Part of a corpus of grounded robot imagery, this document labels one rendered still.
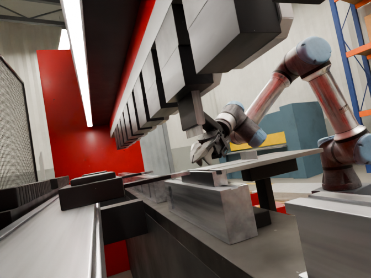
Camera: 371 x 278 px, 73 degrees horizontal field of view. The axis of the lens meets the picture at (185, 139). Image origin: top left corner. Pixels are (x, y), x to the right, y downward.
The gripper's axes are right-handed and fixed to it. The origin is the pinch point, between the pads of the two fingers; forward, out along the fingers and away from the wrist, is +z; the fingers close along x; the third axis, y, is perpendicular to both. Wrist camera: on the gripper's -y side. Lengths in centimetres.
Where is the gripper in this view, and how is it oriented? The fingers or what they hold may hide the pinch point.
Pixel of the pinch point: (193, 158)
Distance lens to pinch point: 73.8
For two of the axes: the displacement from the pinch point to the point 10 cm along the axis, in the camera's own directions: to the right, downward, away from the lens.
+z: -4.6, 5.5, -6.9
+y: 4.7, 8.2, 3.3
